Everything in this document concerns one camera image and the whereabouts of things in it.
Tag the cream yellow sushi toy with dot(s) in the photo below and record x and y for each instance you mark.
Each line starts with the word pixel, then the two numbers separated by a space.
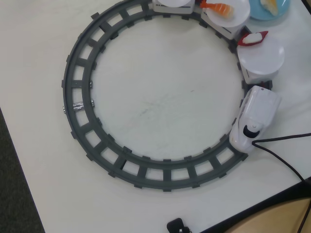
pixel 269 6

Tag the white Shinkansen toy locomotive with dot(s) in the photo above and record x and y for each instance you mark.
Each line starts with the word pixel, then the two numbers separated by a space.
pixel 260 106

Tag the red tuna sushi toy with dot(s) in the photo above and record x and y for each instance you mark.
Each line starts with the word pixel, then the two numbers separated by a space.
pixel 252 38

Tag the orange shrimp sushi toy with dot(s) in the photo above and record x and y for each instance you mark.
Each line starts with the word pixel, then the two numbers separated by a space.
pixel 222 9

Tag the light blue dish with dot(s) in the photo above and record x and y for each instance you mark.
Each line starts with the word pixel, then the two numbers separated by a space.
pixel 257 11

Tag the grey circular toy train track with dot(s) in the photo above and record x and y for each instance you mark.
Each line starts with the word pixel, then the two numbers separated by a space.
pixel 155 176

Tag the silver foil strip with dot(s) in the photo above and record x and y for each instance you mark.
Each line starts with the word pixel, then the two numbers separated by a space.
pixel 78 106

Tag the white train car with plate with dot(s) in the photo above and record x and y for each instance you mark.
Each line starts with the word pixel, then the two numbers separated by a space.
pixel 233 22
pixel 261 58
pixel 179 9

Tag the black power adapter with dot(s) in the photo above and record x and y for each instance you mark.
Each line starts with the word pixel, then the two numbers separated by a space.
pixel 178 225

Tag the light wooden desk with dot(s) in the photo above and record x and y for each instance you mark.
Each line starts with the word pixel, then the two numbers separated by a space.
pixel 279 218

